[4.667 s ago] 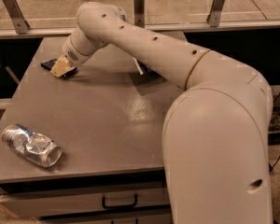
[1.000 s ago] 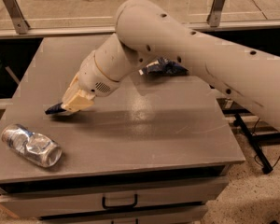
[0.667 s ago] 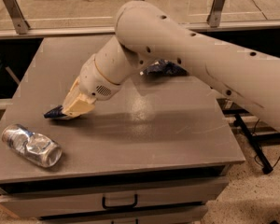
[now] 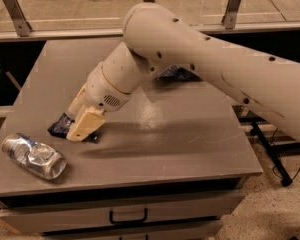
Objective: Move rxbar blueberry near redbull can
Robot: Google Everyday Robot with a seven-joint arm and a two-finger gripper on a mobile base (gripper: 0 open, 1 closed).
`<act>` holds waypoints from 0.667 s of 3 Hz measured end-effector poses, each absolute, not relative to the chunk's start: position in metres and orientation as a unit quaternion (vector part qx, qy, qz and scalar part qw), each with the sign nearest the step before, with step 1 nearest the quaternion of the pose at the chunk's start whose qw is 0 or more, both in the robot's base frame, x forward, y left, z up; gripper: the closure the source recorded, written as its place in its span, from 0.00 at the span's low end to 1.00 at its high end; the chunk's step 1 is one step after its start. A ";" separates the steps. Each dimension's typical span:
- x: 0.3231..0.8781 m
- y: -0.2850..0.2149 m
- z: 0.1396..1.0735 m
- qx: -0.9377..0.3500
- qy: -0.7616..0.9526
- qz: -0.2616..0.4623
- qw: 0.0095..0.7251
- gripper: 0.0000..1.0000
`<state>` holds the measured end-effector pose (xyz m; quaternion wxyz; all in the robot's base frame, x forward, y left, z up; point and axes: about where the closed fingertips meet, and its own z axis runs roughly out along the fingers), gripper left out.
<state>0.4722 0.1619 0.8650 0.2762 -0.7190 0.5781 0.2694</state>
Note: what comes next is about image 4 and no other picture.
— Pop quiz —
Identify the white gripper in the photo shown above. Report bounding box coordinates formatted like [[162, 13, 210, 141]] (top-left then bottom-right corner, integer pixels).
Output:
[[66, 62, 131, 142]]

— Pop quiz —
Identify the blue rxbar blueberry wrapper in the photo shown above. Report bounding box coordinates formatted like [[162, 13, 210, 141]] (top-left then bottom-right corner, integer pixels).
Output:
[[47, 113, 98, 143]]

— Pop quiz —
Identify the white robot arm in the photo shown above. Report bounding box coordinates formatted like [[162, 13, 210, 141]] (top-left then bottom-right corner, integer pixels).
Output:
[[66, 3, 300, 143]]

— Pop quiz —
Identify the crushed silver redbull can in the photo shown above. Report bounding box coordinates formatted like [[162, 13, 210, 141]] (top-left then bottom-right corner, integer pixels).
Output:
[[1, 133, 66, 180]]

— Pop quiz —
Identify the blue chip bag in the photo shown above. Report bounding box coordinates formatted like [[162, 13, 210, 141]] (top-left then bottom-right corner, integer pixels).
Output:
[[156, 65, 201, 82]]

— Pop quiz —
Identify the grey drawer cabinet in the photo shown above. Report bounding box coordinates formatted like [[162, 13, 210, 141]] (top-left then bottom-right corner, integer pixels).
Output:
[[0, 39, 262, 240]]

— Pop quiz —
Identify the black metal floor stand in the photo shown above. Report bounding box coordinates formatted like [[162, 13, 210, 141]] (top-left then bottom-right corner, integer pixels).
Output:
[[251, 122, 293, 187]]

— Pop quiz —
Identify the left metal railing bracket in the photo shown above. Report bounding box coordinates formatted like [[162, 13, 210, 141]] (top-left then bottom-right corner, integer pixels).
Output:
[[2, 0, 32, 37]]

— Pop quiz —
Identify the black upper drawer handle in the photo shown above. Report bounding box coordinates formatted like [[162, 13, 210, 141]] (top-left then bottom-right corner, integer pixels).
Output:
[[109, 208, 148, 225]]

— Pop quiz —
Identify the black drawer handle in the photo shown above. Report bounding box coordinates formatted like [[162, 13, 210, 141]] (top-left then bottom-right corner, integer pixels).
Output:
[[109, 208, 148, 225], [118, 234, 149, 240]]

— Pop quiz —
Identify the black lower drawer handle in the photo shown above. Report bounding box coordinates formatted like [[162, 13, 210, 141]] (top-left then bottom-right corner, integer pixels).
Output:
[[118, 234, 149, 240]]

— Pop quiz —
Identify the right metal railing bracket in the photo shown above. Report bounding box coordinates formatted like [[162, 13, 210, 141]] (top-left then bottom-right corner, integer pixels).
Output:
[[221, 0, 242, 29]]

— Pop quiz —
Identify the black floor cable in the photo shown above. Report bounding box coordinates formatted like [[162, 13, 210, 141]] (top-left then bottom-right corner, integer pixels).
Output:
[[271, 163, 300, 182]]

